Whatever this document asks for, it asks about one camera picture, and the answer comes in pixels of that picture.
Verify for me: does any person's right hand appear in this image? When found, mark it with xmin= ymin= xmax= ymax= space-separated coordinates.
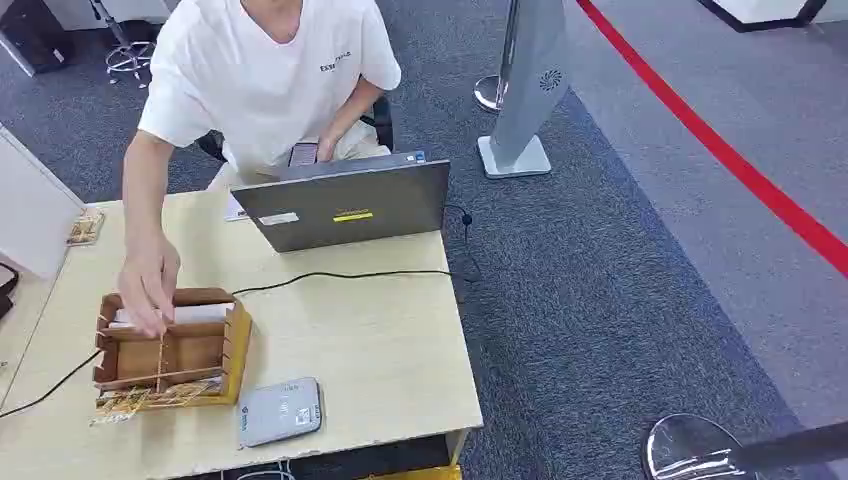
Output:
xmin=117 ymin=235 xmax=182 ymax=340

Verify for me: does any dark smartphone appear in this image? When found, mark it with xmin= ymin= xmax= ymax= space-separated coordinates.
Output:
xmin=287 ymin=142 xmax=321 ymax=168

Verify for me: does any white cards stack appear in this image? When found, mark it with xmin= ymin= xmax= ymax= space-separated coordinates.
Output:
xmin=107 ymin=301 xmax=237 ymax=331

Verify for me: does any grey laptop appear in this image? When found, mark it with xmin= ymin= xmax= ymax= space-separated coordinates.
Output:
xmin=230 ymin=150 xmax=452 ymax=254

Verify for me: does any black office chair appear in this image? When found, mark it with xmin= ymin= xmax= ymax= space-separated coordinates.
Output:
xmin=194 ymin=95 xmax=395 ymax=164

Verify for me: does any small wooden lattice coaster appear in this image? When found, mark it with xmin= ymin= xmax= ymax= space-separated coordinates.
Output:
xmin=66 ymin=207 xmax=107 ymax=248

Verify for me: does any person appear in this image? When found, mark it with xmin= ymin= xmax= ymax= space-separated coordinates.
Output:
xmin=137 ymin=0 xmax=403 ymax=193

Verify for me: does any wooden card box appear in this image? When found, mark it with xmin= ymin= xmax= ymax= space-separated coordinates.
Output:
xmin=92 ymin=287 xmax=254 ymax=410

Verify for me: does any white paper sheet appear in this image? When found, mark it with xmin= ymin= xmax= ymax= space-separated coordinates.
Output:
xmin=223 ymin=192 xmax=250 ymax=223

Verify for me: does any white partition panel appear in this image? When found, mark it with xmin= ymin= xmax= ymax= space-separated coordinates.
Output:
xmin=0 ymin=124 xmax=87 ymax=280

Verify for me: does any black object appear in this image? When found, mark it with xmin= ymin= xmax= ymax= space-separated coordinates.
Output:
xmin=0 ymin=262 xmax=20 ymax=321

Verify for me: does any flat grey device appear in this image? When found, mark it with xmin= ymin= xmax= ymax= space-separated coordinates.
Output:
xmin=237 ymin=377 xmax=325 ymax=450

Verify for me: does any pale wooden desk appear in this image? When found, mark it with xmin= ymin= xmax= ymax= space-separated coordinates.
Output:
xmin=0 ymin=188 xmax=486 ymax=480

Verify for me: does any chrome chair base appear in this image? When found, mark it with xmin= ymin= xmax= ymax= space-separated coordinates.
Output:
xmin=88 ymin=0 xmax=158 ymax=90

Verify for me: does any grey standing sign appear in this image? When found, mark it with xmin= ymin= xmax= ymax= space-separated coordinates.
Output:
xmin=476 ymin=0 xmax=572 ymax=181

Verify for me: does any black cabinet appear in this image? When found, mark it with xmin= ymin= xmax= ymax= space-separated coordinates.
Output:
xmin=0 ymin=0 xmax=76 ymax=78

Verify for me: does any red floor tape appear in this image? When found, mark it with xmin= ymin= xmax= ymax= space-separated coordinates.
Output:
xmin=574 ymin=0 xmax=848 ymax=280

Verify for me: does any white platform with black edge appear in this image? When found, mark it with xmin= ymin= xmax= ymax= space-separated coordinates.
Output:
xmin=694 ymin=0 xmax=830 ymax=34

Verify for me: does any chrome stanchion with black pole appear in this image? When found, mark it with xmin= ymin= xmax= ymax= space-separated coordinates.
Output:
xmin=640 ymin=413 xmax=848 ymax=480

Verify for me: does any long black cable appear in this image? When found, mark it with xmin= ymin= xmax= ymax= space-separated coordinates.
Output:
xmin=0 ymin=268 xmax=480 ymax=421

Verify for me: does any black cable with ferrite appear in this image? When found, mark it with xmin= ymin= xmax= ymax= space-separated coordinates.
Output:
xmin=445 ymin=203 xmax=485 ymax=280

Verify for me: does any white cable loop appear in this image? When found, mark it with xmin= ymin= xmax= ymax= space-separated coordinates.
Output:
xmin=234 ymin=462 xmax=297 ymax=480

